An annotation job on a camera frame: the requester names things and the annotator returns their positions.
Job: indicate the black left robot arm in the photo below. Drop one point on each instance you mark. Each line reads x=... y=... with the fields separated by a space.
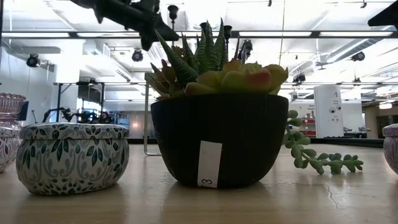
x=90 y=4

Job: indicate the pink round tin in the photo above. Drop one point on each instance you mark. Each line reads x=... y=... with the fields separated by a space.
x=392 y=149

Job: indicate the person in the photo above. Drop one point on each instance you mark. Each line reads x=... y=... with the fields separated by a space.
x=104 y=118

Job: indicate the white purple floral tin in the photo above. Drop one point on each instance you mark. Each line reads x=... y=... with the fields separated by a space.
x=7 y=149

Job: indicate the tall black candlestick holder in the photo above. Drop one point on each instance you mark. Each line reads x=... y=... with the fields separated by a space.
x=202 y=26

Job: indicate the white column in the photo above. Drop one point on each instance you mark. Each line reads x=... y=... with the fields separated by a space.
x=326 y=121

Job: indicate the black background rig frame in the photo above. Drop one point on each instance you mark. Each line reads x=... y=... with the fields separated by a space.
x=58 y=102

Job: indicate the red shelf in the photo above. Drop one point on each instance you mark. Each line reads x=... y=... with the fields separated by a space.
x=309 y=133

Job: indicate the glowing ceiling lamp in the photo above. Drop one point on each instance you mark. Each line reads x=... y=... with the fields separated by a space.
x=385 y=105

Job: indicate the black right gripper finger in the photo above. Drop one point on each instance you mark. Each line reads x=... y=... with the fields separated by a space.
x=388 y=17

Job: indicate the dark monitor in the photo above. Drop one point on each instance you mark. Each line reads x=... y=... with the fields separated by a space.
x=23 y=111

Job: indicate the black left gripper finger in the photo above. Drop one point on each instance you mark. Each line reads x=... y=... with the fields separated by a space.
x=164 y=29
x=147 y=42

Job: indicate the succulent plant in black pot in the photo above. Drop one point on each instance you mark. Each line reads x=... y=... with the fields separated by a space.
x=217 y=133

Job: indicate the black background robot arm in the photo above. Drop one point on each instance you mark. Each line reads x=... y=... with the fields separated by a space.
x=66 y=113

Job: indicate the pink glass candle holder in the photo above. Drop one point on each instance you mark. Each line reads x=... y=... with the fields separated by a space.
x=11 y=107

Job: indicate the teal leaf patterned tin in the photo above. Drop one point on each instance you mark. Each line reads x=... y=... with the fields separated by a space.
x=73 y=158

